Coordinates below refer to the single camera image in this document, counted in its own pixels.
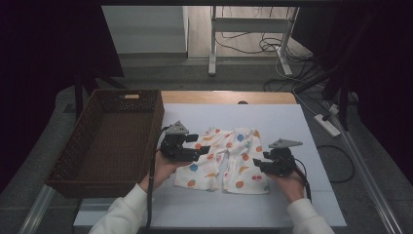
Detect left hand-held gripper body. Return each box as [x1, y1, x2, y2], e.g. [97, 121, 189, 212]
[159, 120, 197, 163]

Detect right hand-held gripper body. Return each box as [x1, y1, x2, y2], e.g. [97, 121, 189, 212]
[263, 138, 304, 178]

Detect white fruit-print pants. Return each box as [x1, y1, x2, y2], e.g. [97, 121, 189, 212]
[173, 127, 271, 195]

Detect brown wicker basket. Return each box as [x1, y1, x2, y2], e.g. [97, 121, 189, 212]
[45, 89, 166, 199]

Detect person's right hand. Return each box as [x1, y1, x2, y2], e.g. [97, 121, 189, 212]
[266, 171, 306, 204]

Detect person's left hand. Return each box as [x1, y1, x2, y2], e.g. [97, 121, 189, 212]
[139, 151, 193, 193]

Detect white table cover sheet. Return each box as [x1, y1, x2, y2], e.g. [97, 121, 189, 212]
[73, 102, 348, 228]

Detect white power strip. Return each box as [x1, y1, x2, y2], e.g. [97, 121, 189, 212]
[313, 113, 342, 137]

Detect black metal stand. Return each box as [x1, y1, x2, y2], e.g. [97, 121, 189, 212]
[72, 67, 128, 115]
[293, 62, 361, 131]

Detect dark curtain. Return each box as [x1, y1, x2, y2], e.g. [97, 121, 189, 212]
[291, 0, 413, 184]
[0, 0, 125, 193]

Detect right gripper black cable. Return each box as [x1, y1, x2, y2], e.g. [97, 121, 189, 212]
[293, 158, 313, 203]

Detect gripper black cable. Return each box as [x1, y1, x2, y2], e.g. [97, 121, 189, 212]
[144, 126, 171, 230]
[293, 158, 313, 203]

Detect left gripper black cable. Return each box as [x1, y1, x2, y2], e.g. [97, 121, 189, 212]
[144, 126, 171, 230]

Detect looped black floor cable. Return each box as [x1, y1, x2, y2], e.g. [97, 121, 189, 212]
[316, 144, 356, 184]

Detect white metal desk frame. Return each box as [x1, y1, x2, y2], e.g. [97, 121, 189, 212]
[207, 5, 300, 78]

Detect aluminium frame rail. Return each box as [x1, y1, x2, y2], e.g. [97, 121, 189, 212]
[324, 100, 403, 234]
[18, 184, 56, 234]

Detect tangle of black floor cables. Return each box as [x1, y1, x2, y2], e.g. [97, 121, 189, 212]
[214, 5, 325, 94]

